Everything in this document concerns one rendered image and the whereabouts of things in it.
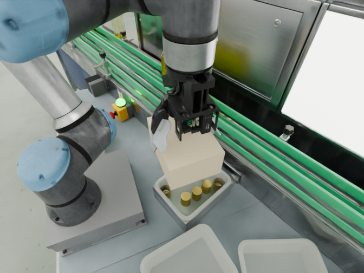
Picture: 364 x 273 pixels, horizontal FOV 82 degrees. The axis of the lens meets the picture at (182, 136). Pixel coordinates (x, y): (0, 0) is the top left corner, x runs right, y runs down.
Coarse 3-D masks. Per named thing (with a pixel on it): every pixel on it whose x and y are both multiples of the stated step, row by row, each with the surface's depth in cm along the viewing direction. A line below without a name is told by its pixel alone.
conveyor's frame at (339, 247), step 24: (72, 48) 134; (120, 96) 107; (144, 120) 98; (240, 168) 75; (264, 192) 71; (288, 192) 64; (288, 216) 68; (312, 216) 60; (312, 240) 65; (336, 240) 57; (336, 264) 62; (360, 264) 55
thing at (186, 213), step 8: (216, 176) 77; (224, 176) 73; (160, 184) 72; (192, 184) 78; (200, 184) 78; (224, 184) 75; (160, 192) 68; (176, 192) 76; (216, 192) 68; (168, 200) 66; (176, 200) 74; (192, 200) 74; (200, 200) 74; (208, 200) 66; (176, 208) 65; (184, 208) 72; (192, 208) 72; (200, 208) 65; (184, 216) 63; (192, 216) 63
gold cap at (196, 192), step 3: (192, 189) 72; (195, 189) 72; (198, 189) 72; (192, 192) 72; (195, 192) 71; (198, 192) 71; (201, 192) 71; (192, 195) 73; (195, 195) 71; (198, 195) 71; (192, 198) 74; (195, 198) 73; (198, 198) 73
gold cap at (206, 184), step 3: (204, 180) 74; (207, 180) 74; (204, 183) 74; (207, 183) 74; (210, 183) 74; (201, 186) 75; (204, 186) 73; (207, 186) 73; (210, 186) 73; (201, 189) 76; (204, 189) 74; (207, 189) 73; (210, 189) 75; (204, 192) 75; (207, 192) 75
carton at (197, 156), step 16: (176, 144) 44; (192, 144) 44; (208, 144) 44; (160, 160) 48; (176, 160) 41; (192, 160) 41; (208, 160) 42; (176, 176) 42; (192, 176) 44; (208, 176) 47
